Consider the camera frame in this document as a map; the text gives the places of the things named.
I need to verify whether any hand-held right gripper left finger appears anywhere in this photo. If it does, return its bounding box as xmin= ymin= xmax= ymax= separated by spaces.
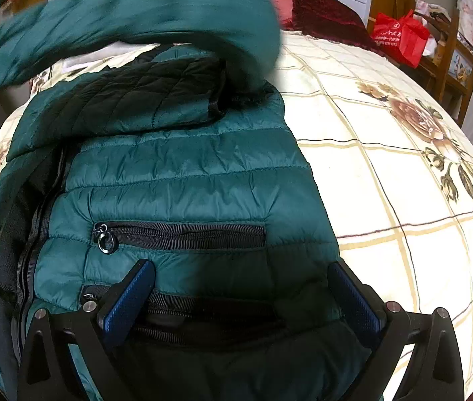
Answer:
xmin=16 ymin=259 xmax=156 ymax=401

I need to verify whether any floral checked bed sheet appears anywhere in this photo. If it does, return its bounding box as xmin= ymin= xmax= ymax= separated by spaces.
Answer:
xmin=0 ymin=31 xmax=473 ymax=393

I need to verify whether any teal quilted puffer jacket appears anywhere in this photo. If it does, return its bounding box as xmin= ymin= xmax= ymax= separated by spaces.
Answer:
xmin=0 ymin=0 xmax=385 ymax=401

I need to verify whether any red pillow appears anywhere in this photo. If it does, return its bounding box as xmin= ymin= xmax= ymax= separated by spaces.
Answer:
xmin=264 ymin=0 xmax=300 ymax=26

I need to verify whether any dark red fuzzy blanket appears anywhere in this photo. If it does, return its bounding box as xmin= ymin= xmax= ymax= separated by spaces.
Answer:
xmin=283 ymin=0 xmax=381 ymax=53

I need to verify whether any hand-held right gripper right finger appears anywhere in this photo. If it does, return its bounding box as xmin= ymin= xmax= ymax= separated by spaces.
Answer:
xmin=327 ymin=261 xmax=467 ymax=401

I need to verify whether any red plastic bag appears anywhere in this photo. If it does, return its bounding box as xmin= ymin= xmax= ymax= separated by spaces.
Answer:
xmin=371 ymin=9 xmax=430 ymax=69

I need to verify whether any wooden chair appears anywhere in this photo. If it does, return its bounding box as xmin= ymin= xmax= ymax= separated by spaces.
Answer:
xmin=412 ymin=8 xmax=473 ymax=128

